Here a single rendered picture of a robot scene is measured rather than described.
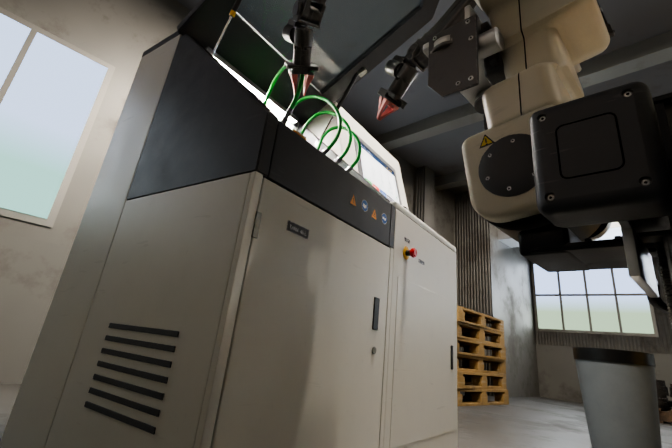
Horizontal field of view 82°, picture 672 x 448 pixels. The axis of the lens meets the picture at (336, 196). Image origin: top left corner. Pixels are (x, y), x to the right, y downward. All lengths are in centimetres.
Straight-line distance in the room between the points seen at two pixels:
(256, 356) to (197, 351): 12
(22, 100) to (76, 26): 79
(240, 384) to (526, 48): 84
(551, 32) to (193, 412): 95
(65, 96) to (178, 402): 304
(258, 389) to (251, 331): 12
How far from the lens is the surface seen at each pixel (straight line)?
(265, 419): 94
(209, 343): 85
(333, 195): 112
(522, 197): 62
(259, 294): 88
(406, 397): 152
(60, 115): 360
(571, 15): 84
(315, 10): 126
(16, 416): 156
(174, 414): 91
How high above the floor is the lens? 44
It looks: 21 degrees up
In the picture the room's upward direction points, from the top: 7 degrees clockwise
